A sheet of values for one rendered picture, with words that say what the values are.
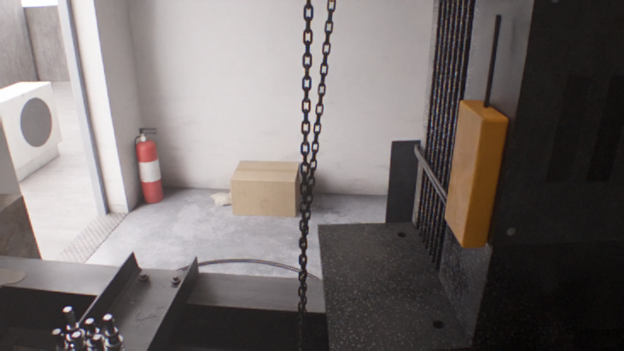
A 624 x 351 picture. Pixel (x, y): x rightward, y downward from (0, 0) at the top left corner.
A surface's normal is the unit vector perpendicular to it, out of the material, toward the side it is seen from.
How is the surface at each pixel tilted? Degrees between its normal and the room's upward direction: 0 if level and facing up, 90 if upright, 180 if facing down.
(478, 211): 90
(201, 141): 90
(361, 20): 90
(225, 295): 0
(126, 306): 0
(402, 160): 90
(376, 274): 0
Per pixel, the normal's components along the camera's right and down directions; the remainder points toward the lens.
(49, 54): -0.08, 0.41
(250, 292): 0.00, -0.91
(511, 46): -1.00, 0.02
